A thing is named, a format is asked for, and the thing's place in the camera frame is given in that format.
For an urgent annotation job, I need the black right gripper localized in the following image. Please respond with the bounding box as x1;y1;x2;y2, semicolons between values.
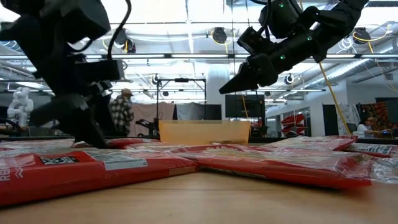
218;32;322;95

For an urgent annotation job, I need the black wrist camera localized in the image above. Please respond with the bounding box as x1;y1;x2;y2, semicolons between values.
74;58;125;83
238;26;274;57

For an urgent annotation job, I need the orange plastic basket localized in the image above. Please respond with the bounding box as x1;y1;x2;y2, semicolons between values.
158;119;251;146

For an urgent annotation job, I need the seated person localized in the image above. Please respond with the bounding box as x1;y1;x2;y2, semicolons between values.
356;115;392;139

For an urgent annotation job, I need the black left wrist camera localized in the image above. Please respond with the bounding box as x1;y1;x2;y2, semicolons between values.
74;58;125;83

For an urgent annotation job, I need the black rig stand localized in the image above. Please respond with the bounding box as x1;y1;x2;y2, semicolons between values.
155;77;208;138

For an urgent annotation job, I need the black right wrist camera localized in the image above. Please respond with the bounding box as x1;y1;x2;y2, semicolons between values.
238;26;274;57

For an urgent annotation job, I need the standing person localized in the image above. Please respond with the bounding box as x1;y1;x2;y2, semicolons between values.
108;88;135;137

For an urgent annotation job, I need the white humanoid robot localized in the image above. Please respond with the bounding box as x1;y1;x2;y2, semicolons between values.
6;86;34;127

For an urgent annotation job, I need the red Orville popcorn bag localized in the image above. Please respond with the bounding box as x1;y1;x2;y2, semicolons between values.
0;139;75;153
72;138;162;149
369;155;398;185
174;143;374;190
341;142;398;159
264;135;359;152
124;142;246;154
0;148;199;208

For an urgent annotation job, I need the black monitor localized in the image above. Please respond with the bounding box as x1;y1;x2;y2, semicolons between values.
225;94;266;119

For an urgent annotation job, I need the yellow cable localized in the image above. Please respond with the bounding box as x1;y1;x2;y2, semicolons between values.
318;62;353;137

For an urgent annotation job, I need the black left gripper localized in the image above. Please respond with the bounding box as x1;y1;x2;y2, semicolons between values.
29;80;119;149

